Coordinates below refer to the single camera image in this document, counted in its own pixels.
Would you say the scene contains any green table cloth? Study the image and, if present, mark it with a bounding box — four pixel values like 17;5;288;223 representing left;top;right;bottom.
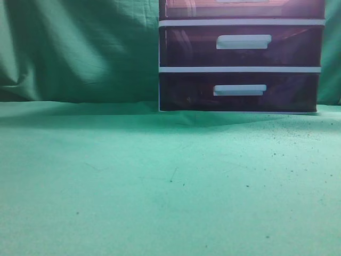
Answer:
1;102;340;255

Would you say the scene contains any green backdrop cloth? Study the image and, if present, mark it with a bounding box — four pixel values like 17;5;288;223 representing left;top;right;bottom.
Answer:
0;0;341;105

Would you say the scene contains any white plastic drawer cabinet frame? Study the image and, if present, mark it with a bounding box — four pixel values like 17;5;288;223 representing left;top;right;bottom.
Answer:
158;13;326;111

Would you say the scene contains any translucent purple drawer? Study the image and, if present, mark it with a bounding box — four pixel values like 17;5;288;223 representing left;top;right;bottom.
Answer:
159;73;319;113
159;0;326;20
160;26;323;67

